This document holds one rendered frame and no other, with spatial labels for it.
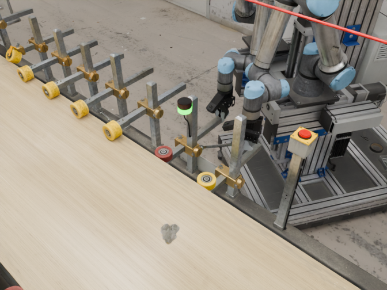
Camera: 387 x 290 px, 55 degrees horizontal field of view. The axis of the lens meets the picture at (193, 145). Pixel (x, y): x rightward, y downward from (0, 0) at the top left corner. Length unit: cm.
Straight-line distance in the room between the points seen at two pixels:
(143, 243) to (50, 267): 32
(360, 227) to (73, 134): 191
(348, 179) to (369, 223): 32
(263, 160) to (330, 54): 124
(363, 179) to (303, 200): 49
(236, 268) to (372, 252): 147
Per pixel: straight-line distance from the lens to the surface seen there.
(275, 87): 153
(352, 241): 265
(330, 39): 154
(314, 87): 182
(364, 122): 197
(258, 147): 183
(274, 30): 154
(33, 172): 171
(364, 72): 217
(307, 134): 131
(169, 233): 137
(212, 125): 187
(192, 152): 173
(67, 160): 171
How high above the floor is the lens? 204
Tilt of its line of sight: 42 degrees down
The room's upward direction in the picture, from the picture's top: straight up
